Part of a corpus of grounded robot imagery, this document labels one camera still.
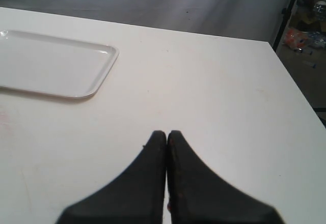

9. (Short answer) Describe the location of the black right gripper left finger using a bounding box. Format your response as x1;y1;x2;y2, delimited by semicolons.
57;130;167;223

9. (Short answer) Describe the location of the black stand pole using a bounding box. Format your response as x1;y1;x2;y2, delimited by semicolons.
272;0;297;52

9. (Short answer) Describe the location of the white rectangular plastic tray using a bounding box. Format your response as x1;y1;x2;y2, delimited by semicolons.
1;30;119;99

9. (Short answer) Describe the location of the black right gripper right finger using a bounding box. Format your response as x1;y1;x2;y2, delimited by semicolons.
167;130;284;223

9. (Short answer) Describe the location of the clutter pile on floor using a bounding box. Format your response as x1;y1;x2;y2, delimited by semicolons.
282;0;325;69

